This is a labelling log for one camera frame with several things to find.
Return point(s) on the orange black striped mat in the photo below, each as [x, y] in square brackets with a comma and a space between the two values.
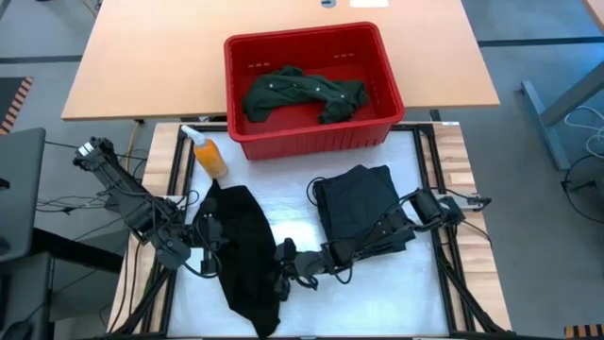
[19, 101]

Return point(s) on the black aluminium frame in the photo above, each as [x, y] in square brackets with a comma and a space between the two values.
[444, 293]

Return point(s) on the dark grey chair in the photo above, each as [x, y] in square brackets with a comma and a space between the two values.
[21, 189]

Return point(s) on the white paper sheet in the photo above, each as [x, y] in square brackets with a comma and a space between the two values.
[368, 3]

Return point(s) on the red plastic laundry bin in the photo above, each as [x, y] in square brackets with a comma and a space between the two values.
[307, 141]

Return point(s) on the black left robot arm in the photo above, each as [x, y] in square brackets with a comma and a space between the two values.
[122, 189]

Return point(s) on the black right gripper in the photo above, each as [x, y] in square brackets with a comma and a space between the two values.
[309, 262]

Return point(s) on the light wooden desk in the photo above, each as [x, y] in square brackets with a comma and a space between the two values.
[141, 56]

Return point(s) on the grey desk grommet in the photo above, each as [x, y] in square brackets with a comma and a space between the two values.
[328, 3]

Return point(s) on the black floor beam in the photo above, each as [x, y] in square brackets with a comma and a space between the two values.
[75, 250]

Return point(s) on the dark green garment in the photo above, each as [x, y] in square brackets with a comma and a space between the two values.
[292, 90]

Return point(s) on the orange spray bottle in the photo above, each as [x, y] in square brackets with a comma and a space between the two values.
[210, 158]

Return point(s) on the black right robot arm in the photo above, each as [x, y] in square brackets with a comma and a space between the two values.
[377, 231]

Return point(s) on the black garment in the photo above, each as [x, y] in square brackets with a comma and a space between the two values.
[245, 264]

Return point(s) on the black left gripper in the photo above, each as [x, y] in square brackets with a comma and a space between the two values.
[208, 236]

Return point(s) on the orange black striped block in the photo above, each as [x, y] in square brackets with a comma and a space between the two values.
[582, 331]

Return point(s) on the white table mat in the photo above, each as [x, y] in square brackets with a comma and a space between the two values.
[377, 302]

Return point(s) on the dark grey garment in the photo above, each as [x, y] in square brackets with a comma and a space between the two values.
[354, 198]

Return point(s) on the grey desk leg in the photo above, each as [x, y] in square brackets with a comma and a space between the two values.
[542, 118]

